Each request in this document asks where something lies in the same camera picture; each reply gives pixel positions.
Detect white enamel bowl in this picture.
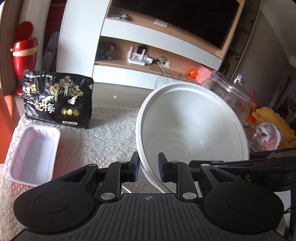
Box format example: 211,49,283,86
135,82,249,193

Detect white lace tablecloth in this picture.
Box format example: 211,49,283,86
1,107,138,240

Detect pink plastic tray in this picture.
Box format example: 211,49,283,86
9,126,60,187

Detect black gold snack bag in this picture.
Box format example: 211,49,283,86
23,70,94,128

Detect orange pumpkin toy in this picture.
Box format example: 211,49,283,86
186,68,198,78

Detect glass jar dark seeds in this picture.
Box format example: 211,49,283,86
202,72,252,125

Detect white wifi router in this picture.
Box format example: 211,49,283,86
127,46,147,66

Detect green toy tractor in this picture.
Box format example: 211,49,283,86
96,43,115,60

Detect yellow snack bag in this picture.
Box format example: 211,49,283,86
251,107,295,149

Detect orange plastic stool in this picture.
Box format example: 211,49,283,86
0,90,20,164

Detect white tv cabinet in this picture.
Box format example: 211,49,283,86
56,0,262,90

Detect red figurine container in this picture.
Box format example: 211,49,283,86
10,21,40,95

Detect black television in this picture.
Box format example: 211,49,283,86
112,0,240,49

